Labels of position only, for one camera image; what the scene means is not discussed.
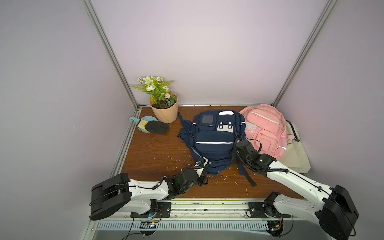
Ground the right circuit board with cable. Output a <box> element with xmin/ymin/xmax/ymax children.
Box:
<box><xmin>267</xmin><ymin>221</ymin><xmax>294</xmax><ymax>238</ymax></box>

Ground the left corner aluminium profile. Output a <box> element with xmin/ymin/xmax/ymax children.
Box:
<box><xmin>83</xmin><ymin>0</ymin><xmax>140</xmax><ymax>111</ymax></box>

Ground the circuit board with cable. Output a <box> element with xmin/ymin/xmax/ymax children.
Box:
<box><xmin>122</xmin><ymin>221</ymin><xmax>160</xmax><ymax>240</ymax></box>
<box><xmin>267</xmin><ymin>221</ymin><xmax>294</xmax><ymax>238</ymax></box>

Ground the yellow sponge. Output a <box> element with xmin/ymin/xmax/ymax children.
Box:
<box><xmin>138</xmin><ymin>119</ymin><xmax>148</xmax><ymax>131</ymax></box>

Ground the terracotta flower pot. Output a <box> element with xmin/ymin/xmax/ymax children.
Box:
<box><xmin>150</xmin><ymin>92</ymin><xmax>179</xmax><ymax>124</ymax></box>

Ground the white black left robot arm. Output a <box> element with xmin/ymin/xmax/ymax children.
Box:
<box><xmin>89</xmin><ymin>157</ymin><xmax>211</xmax><ymax>221</ymax></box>

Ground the right corner aluminium profile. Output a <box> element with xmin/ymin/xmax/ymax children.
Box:
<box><xmin>272</xmin><ymin>0</ymin><xmax>339</xmax><ymax>108</ymax></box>

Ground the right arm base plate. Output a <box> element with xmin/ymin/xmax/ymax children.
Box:
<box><xmin>246</xmin><ymin>202</ymin><xmax>292</xmax><ymax>219</ymax></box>

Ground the aluminium mounting rail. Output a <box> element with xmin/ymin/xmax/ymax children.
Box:
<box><xmin>88</xmin><ymin>197</ymin><xmax>335</xmax><ymax>222</ymax></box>

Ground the pink backpack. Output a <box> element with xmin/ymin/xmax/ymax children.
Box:
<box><xmin>240</xmin><ymin>104</ymin><xmax>296</xmax><ymax>159</ymax></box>

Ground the corner aluminium profile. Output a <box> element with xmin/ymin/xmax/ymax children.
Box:
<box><xmin>272</xmin><ymin>0</ymin><xmax>339</xmax><ymax>108</ymax></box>
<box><xmin>83</xmin><ymin>0</ymin><xmax>140</xmax><ymax>111</ymax></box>

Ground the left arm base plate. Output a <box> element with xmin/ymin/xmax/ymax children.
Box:
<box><xmin>130</xmin><ymin>202</ymin><xmax>172</xmax><ymax>220</ymax></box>

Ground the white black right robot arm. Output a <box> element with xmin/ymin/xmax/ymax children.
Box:
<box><xmin>233</xmin><ymin>138</ymin><xmax>359</xmax><ymax>240</ymax></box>

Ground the navy blue backpack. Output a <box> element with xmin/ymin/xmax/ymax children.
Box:
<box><xmin>178</xmin><ymin>110</ymin><xmax>257</xmax><ymax>187</ymax></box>

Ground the black work glove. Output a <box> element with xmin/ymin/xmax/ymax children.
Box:
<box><xmin>145</xmin><ymin>121</ymin><xmax>170</xmax><ymax>135</ymax></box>

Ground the cream canvas backpack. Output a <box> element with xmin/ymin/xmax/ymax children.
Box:
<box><xmin>279</xmin><ymin>120</ymin><xmax>311</xmax><ymax>174</ymax></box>

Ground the left circuit board with cable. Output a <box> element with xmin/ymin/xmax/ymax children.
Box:
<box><xmin>122</xmin><ymin>221</ymin><xmax>160</xmax><ymax>240</ymax></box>

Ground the green white artificial plant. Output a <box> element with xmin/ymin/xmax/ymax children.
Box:
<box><xmin>132</xmin><ymin>76</ymin><xmax>178</xmax><ymax>110</ymax></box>

